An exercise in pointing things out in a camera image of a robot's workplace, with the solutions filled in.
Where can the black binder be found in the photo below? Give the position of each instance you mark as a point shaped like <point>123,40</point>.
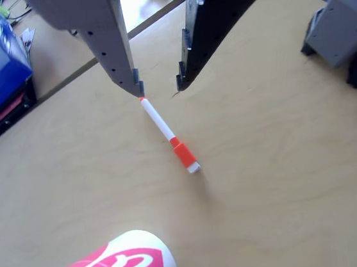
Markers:
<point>6,119</point>

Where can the white and orange marker pen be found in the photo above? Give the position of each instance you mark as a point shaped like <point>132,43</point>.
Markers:
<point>159,119</point>

